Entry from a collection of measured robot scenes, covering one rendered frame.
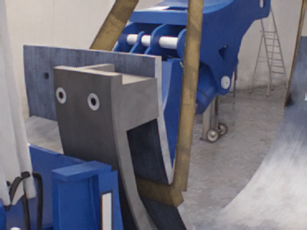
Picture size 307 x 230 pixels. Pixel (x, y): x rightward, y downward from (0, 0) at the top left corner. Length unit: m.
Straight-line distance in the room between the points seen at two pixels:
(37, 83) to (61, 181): 0.70
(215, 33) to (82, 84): 3.47
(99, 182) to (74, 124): 0.25
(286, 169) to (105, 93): 2.01
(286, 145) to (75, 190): 2.17
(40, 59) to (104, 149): 0.57
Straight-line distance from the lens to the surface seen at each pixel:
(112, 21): 2.32
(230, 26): 5.33
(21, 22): 12.38
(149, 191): 1.99
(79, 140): 1.83
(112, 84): 1.66
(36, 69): 2.22
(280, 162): 3.58
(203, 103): 5.15
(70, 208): 1.65
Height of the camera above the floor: 2.56
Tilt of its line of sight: 10 degrees down
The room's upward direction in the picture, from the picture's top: 1 degrees clockwise
